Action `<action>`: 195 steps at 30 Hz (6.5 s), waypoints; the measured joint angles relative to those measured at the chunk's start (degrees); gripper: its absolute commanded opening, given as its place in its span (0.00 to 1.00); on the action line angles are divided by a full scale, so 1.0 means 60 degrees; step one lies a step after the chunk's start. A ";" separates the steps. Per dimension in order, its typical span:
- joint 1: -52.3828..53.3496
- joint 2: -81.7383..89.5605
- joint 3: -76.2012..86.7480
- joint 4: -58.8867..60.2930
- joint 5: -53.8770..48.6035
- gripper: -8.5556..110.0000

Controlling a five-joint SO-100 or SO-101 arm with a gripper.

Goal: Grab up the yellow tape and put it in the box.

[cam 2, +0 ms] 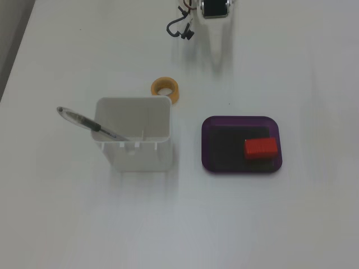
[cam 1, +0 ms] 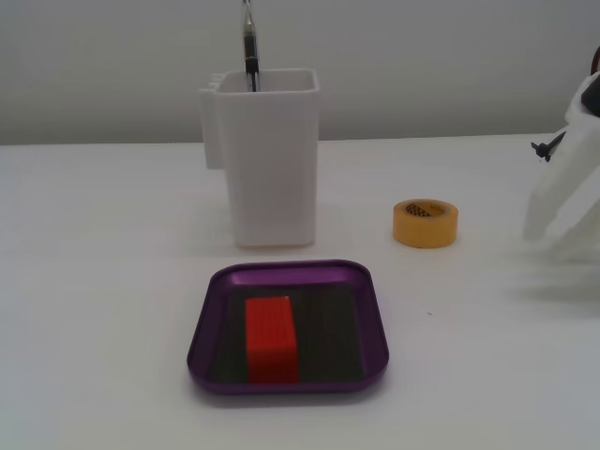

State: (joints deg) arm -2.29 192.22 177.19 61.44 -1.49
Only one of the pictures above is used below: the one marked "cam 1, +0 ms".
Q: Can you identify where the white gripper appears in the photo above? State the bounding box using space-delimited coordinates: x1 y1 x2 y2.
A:
522 72 600 263

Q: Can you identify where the yellow tape roll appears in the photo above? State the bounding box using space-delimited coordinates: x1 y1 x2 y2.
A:
392 198 460 249

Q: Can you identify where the white pen holder box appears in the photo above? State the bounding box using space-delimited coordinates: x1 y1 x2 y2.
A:
197 68 322 248

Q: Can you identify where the red ribbed block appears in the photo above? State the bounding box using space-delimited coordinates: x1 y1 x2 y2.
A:
244 296 301 385

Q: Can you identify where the black silver pen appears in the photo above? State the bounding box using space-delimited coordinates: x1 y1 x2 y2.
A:
240 0 262 93

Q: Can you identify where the purple metal tray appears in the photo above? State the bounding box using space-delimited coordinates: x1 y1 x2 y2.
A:
186 259 390 396

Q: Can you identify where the small black cable tie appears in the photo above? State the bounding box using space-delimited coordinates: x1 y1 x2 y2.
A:
531 132 567 164

